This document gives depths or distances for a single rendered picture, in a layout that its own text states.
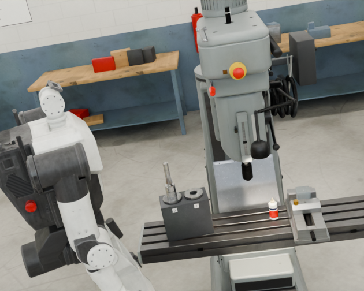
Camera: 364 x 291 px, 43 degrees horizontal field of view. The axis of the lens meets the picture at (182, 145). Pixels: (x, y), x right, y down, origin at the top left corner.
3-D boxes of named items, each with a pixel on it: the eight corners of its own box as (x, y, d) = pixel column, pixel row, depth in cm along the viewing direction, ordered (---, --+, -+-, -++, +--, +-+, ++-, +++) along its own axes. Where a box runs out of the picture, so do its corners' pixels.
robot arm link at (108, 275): (104, 303, 137) (72, 257, 129) (99, 283, 146) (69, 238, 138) (136, 285, 138) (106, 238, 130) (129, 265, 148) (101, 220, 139)
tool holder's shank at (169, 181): (174, 183, 210) (170, 161, 206) (169, 186, 208) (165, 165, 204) (169, 182, 212) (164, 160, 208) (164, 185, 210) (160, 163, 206)
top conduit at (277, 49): (282, 57, 167) (282, 47, 165) (271, 59, 167) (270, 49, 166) (265, 32, 207) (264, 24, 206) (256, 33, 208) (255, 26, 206)
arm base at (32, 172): (36, 200, 118) (23, 157, 117) (37, 194, 130) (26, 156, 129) (94, 183, 122) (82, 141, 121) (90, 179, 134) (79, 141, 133)
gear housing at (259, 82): (271, 90, 179) (268, 66, 175) (208, 100, 181) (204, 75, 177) (260, 67, 209) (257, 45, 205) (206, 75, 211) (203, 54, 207)
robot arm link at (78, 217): (77, 278, 130) (57, 209, 121) (73, 253, 141) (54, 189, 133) (118, 265, 132) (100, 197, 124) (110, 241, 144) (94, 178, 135)
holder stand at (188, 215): (214, 232, 216) (208, 196, 208) (168, 242, 215) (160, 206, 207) (210, 219, 227) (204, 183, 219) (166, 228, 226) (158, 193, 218)
